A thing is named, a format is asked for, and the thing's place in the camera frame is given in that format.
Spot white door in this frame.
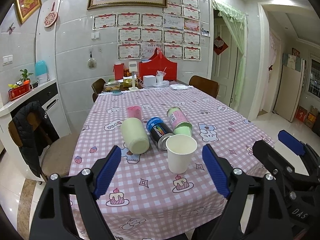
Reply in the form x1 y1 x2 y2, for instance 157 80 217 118
211 18 239 106

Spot black blue lying can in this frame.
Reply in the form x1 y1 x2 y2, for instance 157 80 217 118
146 117 174 151

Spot brown chair far left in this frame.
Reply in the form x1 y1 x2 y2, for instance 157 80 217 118
91 78 106 102

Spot pink checkered tablecloth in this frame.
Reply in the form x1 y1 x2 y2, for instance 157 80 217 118
69 88 274 239

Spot plastic cup with straw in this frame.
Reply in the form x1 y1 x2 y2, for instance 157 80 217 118
156 68 166 84

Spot brown chair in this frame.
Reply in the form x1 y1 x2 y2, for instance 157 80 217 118
91 78 106 102
189 75 220 98

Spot blue white humidifier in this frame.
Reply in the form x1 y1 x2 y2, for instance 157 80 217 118
35 60 49 85

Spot white paper cup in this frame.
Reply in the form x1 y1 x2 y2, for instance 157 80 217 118
166 134 197 174

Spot cream lying cup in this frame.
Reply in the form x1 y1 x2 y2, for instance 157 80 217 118
120 118 150 155

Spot small red box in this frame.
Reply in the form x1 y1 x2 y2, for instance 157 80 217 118
113 63 124 80

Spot red diamond door decoration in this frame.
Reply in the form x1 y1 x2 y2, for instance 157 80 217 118
213 36 228 55

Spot pink cup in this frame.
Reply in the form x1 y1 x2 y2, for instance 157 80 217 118
126 105 142 120

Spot white desk lamp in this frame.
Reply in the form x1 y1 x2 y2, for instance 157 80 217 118
129 61 138 92

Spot red gift bag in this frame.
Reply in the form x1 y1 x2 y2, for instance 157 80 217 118
138 48 177 81

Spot green curtain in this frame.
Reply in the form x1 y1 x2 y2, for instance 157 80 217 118
211 0 249 111

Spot brown chair far right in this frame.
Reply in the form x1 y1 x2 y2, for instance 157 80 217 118
189 75 220 98

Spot chair with black jacket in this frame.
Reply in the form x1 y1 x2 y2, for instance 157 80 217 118
8 101 79 180

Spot potted plant red box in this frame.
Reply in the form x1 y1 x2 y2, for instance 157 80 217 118
8 69 33 101

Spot framed red gold picture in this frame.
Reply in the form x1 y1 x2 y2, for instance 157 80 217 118
15 0 42 24

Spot white square box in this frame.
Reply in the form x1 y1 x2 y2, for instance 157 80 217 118
143 75 156 87

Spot green pink lying can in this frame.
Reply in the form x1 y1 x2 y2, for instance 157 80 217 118
167 107 193 137

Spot round red paper fan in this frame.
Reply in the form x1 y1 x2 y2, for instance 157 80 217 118
43 0 58 28

